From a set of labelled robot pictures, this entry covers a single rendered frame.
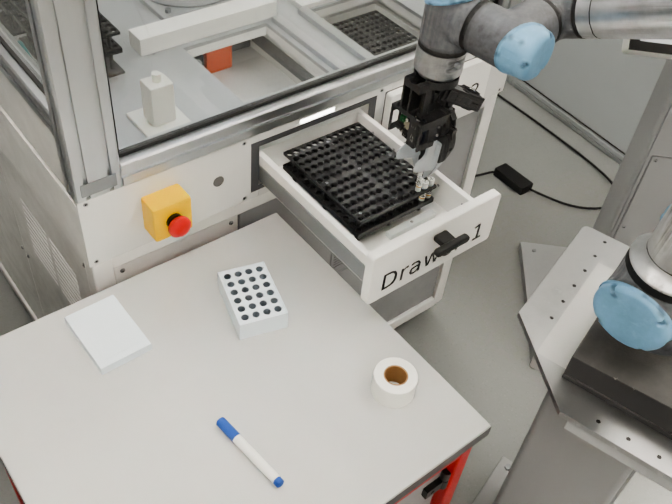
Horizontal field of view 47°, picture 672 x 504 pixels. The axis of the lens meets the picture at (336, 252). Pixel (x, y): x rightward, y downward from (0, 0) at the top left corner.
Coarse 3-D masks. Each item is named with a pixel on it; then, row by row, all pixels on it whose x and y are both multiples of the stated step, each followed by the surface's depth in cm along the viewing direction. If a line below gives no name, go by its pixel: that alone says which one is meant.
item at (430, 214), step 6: (432, 210) 141; (420, 216) 139; (426, 216) 140; (432, 216) 140; (408, 222) 138; (414, 222) 138; (420, 222) 139; (396, 228) 137; (402, 228) 137; (408, 228) 138; (390, 234) 135; (396, 234) 136
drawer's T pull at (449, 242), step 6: (438, 234) 127; (444, 234) 127; (450, 234) 127; (462, 234) 128; (438, 240) 127; (444, 240) 126; (450, 240) 127; (456, 240) 126; (462, 240) 127; (468, 240) 128; (444, 246) 125; (450, 246) 125; (456, 246) 127; (438, 252) 124; (444, 252) 125
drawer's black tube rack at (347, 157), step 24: (336, 144) 148; (360, 144) 144; (384, 144) 145; (288, 168) 142; (312, 168) 143; (336, 168) 139; (360, 168) 139; (384, 168) 140; (312, 192) 138; (336, 192) 134; (360, 192) 139; (384, 192) 135; (336, 216) 135; (384, 216) 136
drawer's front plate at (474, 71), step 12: (480, 60) 164; (468, 72) 163; (480, 72) 166; (468, 84) 165; (480, 84) 168; (396, 96) 152; (384, 108) 155; (456, 108) 168; (384, 120) 156; (396, 120) 157; (396, 132) 160
